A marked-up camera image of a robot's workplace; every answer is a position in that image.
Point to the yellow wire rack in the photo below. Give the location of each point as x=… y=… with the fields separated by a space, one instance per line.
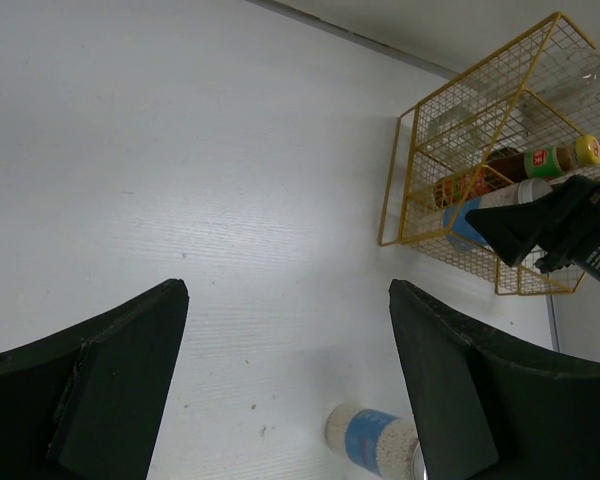
x=491 y=89

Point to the dark liquid glass bottle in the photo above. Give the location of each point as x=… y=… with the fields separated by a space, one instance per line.
x=565 y=84

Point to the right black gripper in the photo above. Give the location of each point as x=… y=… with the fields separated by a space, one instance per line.
x=565 y=224

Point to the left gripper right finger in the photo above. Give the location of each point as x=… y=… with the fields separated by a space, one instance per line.
x=488 y=405

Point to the clear glass oil bottle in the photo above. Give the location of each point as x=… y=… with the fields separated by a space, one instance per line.
x=454 y=129

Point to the silver lid shaker jar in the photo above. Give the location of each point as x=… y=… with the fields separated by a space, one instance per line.
x=480 y=215
x=380 y=443

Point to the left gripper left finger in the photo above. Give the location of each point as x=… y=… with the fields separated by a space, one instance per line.
x=87 y=402

